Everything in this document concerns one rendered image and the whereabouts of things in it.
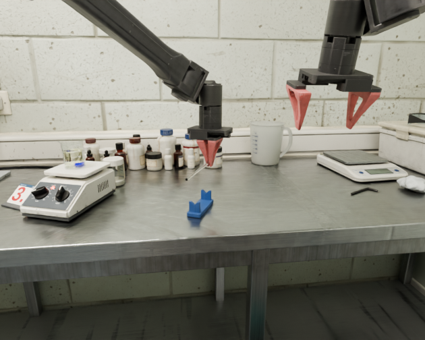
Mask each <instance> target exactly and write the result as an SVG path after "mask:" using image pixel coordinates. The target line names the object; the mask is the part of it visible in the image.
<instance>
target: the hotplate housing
mask: <svg viewBox="0 0 425 340"><path fill-rule="evenodd" d="M40 181H42V182H50V183H65V184H73V185H81V188H80V189H79V191H78V193H77V194H76V195H75V197H74V199H73V200H72V202H71V203H70V205H69V206H68V208H67V209H66V210H56V209H50V208H38V207H31V206H22V204H23V203H24V202H23V203H22V204H21V206H20V212H21V213H22V216H25V217H36V218H42V219H53V220H59V221H70V220H72V219H74V218H75V217H77V216H78V215H80V214H81V213H83V212H84V211H86V210H88V209H89V208H90V207H92V206H94V205H95V204H97V203H98V202H100V201H101V200H103V199H105V198H106V197H107V196H109V195H111V194H112V193H114V192H115V188H116V185H115V172H114V170H113V169H107V168H106V169H103V170H101V171H99V172H97V173H95V174H93V175H91V176H89V177H85V178H78V177H62V176H53V175H50V176H48V177H45V178H42V179H41V180H40ZM40 181H39V182H40ZM37 185H38V184H37ZM37 185H36V186H37ZM36 186H35V187H36ZM35 187H34V188H35ZM30 194H31V193H30ZM30 194H29V195H30ZM29 195H28V196H29ZM28 196H27V197H28ZM25 200H26V199H25Z"/></svg>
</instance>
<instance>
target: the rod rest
mask: <svg viewBox="0 0 425 340"><path fill-rule="evenodd" d="M212 204H213V199H211V190H209V191H208V192H205V191H204V190H201V199H199V201H197V203H195V204H194V203H193V202H192V201H191V200H190V201H189V211H188V212H187V217H194V218H201V217H202V216H203V214H204V213H205V212H206V211H207V210H208V209H209V207H210V206H211V205H212Z"/></svg>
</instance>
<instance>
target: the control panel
mask: <svg viewBox="0 0 425 340"><path fill-rule="evenodd" d="M43 186H45V187H46V188H47V189H48V191H49V193H48V195H47V196H46V197H44V198H43V199H40V200H37V199H36V198H35V197H34V196H33V195H32V193H31V194H30V195H29V196H28V197H27V199H26V200H25V201H24V203H23V204H22V206H31V207H38V208H50V209H56V210H66V209H67V208H68V206H69V205H70V203H71V202H72V200H73V199H74V197H75V195H76V194H77V193H78V191H79V189H80V188H81V185H73V184H65V183H50V182H42V181H40V182H39V183H38V185H37V186H36V187H35V188H34V190H35V189H37V188H40V187H43ZM53 186H54V187H55V188H54V189H51V188H52V187H53ZM60 186H63V188H64V189H65V190H67V191H68V192H69V197H68V198H67V199H66V200H64V201H61V202H58V201H56V199H55V196H56V193H57V191H58V189H59V187H60Z"/></svg>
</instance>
